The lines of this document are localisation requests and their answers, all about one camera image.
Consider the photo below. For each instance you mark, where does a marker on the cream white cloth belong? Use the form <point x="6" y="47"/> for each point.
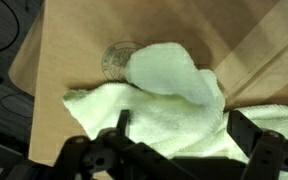
<point x="170" y="100"/>

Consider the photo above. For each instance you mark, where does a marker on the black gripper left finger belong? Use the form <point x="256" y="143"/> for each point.
<point x="123" y="121"/>

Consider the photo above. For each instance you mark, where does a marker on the large cardboard box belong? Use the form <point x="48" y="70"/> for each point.
<point x="84" y="33"/>

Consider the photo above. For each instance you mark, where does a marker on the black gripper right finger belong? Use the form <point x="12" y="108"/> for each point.
<point x="244" y="133"/>

